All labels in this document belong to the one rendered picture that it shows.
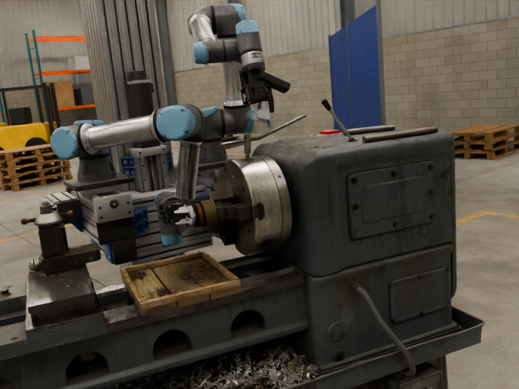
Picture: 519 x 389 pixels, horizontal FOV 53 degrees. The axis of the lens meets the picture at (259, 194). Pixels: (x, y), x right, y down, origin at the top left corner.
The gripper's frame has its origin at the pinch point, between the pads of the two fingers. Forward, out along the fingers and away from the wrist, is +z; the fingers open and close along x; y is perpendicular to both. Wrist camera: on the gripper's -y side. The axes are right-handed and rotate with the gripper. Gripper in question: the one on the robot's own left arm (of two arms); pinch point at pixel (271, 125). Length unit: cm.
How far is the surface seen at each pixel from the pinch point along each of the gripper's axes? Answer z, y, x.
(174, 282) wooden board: 44, 40, -7
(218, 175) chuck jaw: 13.5, 19.6, -5.4
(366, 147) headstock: 14.3, -20.7, 21.1
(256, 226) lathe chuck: 32.0, 16.1, 10.9
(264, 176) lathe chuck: 17.4, 10.4, 10.6
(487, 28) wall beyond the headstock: -269, -835, -655
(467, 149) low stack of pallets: -16, -579, -516
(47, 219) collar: 18, 73, -6
